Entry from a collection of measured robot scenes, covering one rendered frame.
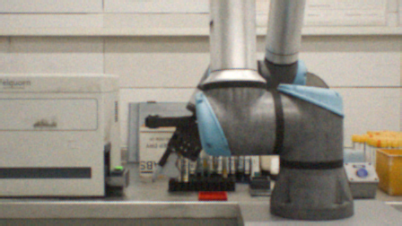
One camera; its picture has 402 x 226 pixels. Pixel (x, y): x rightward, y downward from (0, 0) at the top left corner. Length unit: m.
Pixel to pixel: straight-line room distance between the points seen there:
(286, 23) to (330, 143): 0.31
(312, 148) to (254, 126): 0.11
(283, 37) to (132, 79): 0.89
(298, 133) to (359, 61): 1.09
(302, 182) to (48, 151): 0.65
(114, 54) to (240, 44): 1.05
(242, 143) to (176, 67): 1.03
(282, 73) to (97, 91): 0.44
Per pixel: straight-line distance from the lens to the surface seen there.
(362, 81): 2.05
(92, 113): 1.36
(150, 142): 1.64
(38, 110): 1.39
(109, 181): 1.38
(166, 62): 1.98
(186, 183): 1.44
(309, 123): 0.98
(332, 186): 1.00
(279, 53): 1.22
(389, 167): 1.45
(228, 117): 0.96
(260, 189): 1.40
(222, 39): 1.00
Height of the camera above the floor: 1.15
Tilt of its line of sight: 3 degrees down
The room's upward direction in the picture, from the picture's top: straight up
